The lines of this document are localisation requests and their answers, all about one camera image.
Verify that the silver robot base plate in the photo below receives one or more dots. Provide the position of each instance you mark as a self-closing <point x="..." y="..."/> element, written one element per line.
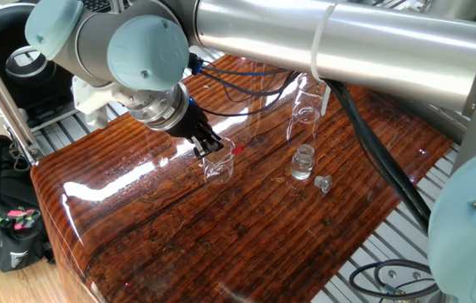
<point x="406" y="275"/>

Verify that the glossy wood-pattern mat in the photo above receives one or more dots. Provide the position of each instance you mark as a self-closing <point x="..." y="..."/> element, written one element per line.
<point x="179" y="231"/>

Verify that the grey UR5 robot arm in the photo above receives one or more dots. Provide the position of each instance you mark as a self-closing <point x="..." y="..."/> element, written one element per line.
<point x="347" y="46"/>

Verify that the white zip tie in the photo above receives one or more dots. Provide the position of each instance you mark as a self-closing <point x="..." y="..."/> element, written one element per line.
<point x="318" y="42"/>

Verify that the clear glass bottle stopper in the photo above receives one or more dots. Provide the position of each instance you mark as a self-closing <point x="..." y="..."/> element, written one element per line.
<point x="323" y="183"/>

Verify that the small glass reagent bottle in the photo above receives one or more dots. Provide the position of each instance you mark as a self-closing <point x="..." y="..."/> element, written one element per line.
<point x="302" y="166"/>

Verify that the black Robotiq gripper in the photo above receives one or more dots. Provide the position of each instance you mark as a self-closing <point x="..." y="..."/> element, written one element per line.
<point x="187" y="120"/>

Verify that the black backpack with colourful print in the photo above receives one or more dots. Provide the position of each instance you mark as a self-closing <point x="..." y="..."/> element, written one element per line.
<point x="2" y="189"/>

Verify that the silver wrist coupling flange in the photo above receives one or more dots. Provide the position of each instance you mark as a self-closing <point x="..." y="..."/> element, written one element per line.
<point x="160" y="107"/>

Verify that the tall clear glass beaker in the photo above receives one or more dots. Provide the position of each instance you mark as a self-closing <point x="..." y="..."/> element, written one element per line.
<point x="305" y="109"/>

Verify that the small clear glass beaker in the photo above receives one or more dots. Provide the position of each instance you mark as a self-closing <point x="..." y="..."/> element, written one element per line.
<point x="219" y="170"/>

